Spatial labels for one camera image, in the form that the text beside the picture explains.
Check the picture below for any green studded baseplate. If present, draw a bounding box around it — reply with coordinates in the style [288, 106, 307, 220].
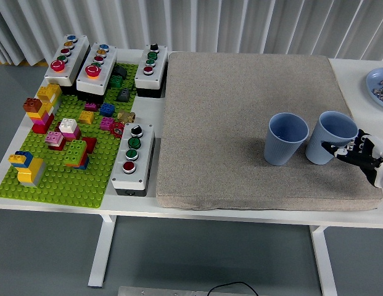
[0, 63, 139, 209]

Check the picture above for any blue plate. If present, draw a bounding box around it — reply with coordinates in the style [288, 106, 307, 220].
[366, 67, 383, 110]

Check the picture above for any green-topped brick stack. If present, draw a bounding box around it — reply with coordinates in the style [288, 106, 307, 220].
[63, 139, 91, 170]

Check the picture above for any dark green brick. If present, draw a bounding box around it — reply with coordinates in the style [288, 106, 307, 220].
[108, 75, 124, 90]

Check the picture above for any four-button control box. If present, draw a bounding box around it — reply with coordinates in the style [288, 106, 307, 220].
[111, 122, 156, 197]
[134, 43, 169, 99]

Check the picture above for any brass pipe fitting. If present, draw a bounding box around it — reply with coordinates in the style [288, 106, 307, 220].
[117, 110, 136, 123]

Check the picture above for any pink white red brick stack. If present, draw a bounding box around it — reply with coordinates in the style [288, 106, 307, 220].
[44, 130, 67, 152]

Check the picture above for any red valve handwheel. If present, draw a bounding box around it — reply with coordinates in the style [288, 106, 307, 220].
[109, 121, 126, 139]

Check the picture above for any five-button control box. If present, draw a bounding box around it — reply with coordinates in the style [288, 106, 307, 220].
[44, 33, 91, 95]
[76, 42, 118, 104]

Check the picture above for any yellow white brick stack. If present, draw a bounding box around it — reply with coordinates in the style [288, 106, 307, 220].
[36, 83, 63, 115]

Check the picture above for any white pleated curtain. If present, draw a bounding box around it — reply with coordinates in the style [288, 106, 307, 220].
[0, 0, 383, 65]

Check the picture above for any yellow blue grey brick stack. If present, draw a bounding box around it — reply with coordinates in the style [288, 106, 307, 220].
[8, 150, 47, 188]

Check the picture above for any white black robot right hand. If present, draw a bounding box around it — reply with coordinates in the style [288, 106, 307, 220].
[321, 129, 383, 195]

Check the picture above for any white table leg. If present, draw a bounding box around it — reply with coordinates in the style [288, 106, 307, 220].
[310, 225, 337, 296]
[88, 214, 117, 288]

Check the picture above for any black cable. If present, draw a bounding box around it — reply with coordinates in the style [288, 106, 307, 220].
[208, 281, 259, 296]

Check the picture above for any blue ribbed cup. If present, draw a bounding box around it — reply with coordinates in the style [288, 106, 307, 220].
[263, 112, 310, 167]
[305, 110, 361, 166]

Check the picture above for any brown-topped brick tower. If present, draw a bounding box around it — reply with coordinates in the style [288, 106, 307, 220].
[23, 97, 56, 134]

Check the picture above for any grey-brown padded mat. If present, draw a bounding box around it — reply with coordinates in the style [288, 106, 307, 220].
[156, 51, 383, 212]

